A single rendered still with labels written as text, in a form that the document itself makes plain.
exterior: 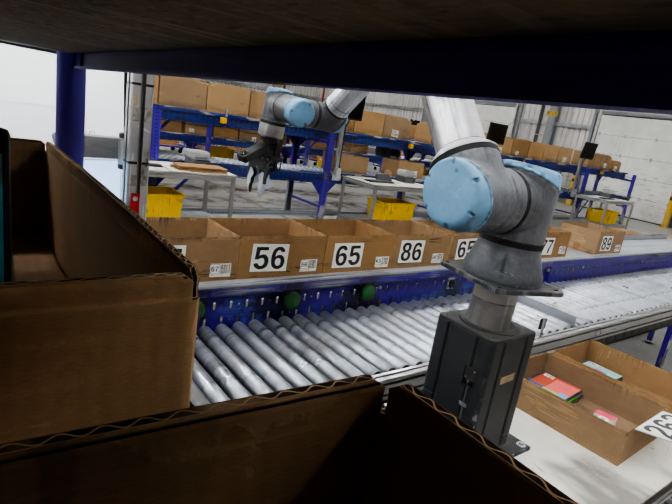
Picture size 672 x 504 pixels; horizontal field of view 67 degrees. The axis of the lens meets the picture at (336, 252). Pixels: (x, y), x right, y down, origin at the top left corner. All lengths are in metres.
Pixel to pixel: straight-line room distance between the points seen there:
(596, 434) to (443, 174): 0.87
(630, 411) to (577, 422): 0.28
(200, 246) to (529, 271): 1.08
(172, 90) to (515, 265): 5.62
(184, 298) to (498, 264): 1.06
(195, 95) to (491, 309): 5.65
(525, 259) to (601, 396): 0.77
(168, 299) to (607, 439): 1.47
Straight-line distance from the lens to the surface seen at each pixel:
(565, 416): 1.63
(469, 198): 1.04
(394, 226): 2.71
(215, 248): 1.83
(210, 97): 6.65
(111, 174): 1.17
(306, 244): 2.02
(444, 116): 1.15
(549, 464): 1.50
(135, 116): 1.04
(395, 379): 1.69
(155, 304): 0.19
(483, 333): 1.25
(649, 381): 2.16
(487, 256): 1.22
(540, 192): 1.21
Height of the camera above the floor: 1.50
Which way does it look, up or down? 14 degrees down
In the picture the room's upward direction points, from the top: 9 degrees clockwise
